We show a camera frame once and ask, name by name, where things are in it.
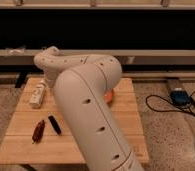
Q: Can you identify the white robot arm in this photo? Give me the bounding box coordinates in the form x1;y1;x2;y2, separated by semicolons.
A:
34;46;144;171

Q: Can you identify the orange bowl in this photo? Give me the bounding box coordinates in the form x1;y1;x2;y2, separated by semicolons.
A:
104;90;114;104

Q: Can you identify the white plastic bottle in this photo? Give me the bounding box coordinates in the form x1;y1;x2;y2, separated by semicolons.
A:
29;80;46;109

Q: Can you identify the red-brown pepper toy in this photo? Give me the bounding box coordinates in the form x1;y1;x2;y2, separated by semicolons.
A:
32;120;45;143

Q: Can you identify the blue power box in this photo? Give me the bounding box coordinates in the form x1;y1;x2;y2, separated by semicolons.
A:
170;89;190;106

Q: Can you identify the crumpled white paper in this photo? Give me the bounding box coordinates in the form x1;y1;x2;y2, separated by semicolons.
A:
6;48;26;56

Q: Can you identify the black cable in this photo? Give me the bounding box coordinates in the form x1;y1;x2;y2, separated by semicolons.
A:
145;79;195;168

